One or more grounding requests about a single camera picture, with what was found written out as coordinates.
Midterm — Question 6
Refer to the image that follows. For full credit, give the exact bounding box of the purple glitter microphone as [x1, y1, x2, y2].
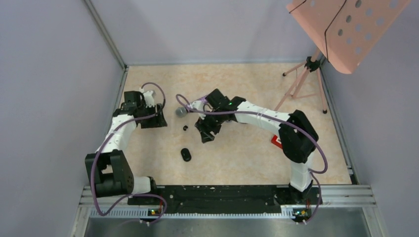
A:
[175, 96, 208, 118]

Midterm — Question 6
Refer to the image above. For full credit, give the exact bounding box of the aluminium frame rail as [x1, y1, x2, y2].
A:
[71, 184, 387, 237]

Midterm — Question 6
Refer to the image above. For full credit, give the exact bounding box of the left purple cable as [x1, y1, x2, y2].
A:
[90, 82, 168, 226]

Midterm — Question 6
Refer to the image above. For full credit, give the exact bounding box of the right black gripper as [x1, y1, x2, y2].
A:
[195, 108, 225, 144]

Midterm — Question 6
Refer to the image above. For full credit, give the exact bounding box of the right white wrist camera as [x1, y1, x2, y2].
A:
[189, 100, 206, 113]

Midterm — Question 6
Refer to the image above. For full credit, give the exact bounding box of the purple cable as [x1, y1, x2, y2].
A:
[175, 94, 329, 224]
[90, 82, 168, 226]

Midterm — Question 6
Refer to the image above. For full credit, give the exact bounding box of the pink music stand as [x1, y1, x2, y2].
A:
[275, 0, 410, 113]

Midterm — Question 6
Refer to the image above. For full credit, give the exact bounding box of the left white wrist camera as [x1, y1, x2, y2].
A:
[139, 88, 156, 108]

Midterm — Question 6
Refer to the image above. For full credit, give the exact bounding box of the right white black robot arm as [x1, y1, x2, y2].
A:
[188, 89, 319, 203]

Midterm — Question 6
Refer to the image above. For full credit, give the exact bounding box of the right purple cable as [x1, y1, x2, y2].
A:
[175, 94, 329, 224]

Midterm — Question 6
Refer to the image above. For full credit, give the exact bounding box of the red white toy block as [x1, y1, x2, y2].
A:
[271, 135, 283, 149]

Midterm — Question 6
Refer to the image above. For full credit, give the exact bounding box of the black earbud case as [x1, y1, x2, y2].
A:
[180, 148, 192, 162]

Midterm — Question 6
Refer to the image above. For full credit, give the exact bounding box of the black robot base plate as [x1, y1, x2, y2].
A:
[127, 185, 323, 214]

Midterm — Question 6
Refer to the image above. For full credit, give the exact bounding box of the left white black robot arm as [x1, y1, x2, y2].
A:
[85, 89, 167, 204]

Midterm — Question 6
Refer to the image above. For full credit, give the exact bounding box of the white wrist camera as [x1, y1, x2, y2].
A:
[139, 88, 156, 108]
[189, 100, 206, 113]

